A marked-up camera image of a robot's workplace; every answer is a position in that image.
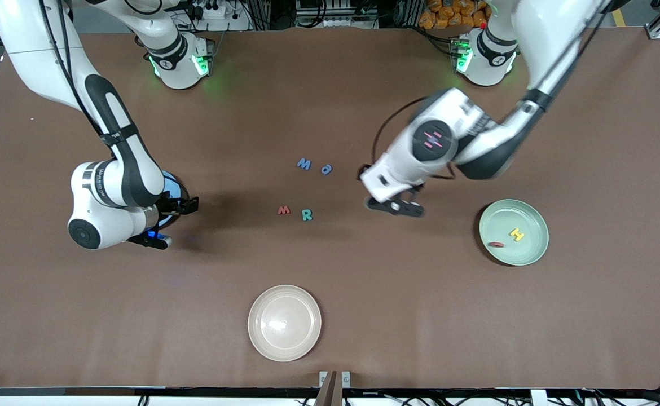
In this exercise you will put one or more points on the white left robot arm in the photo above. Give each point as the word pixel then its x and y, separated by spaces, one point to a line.
pixel 544 34

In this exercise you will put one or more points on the yellow foam letter H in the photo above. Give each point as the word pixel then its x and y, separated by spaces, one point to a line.
pixel 516 234

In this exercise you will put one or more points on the beige plate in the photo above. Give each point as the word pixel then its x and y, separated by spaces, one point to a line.
pixel 284 322

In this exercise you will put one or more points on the white block under table edge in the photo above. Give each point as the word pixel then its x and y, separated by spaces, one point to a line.
pixel 538 398

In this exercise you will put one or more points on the blue foam letter W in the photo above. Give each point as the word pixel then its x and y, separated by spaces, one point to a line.
pixel 304 164

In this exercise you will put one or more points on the blue plate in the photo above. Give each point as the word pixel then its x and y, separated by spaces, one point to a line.
pixel 171 183

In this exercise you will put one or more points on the white power strip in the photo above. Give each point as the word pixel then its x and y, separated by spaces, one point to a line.
pixel 211 11
pixel 335 22

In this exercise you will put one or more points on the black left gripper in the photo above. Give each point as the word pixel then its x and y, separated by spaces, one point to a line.
pixel 416 187

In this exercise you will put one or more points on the green plate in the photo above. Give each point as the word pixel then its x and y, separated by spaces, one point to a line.
pixel 522 214

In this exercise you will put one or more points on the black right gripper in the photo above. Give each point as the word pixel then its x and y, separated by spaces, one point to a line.
pixel 173 204

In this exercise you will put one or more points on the blue foam letter p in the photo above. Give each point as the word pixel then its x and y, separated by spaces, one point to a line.
pixel 324 168

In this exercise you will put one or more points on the orange bag pile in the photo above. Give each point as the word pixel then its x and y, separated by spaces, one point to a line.
pixel 454 14

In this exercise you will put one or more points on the metal table edge bracket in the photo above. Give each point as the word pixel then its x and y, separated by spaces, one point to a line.
pixel 346 379

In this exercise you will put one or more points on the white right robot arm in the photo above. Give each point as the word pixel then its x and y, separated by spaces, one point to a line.
pixel 31 51

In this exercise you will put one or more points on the dark equipment rack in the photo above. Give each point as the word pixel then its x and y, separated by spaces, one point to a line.
pixel 364 11

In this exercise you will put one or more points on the red foam letter w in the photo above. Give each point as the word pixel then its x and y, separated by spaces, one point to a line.
pixel 284 211

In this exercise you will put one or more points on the brown wooden post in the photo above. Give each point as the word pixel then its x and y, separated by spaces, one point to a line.
pixel 330 392

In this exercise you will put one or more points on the teal foam letter R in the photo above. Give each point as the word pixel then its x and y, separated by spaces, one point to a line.
pixel 304 215

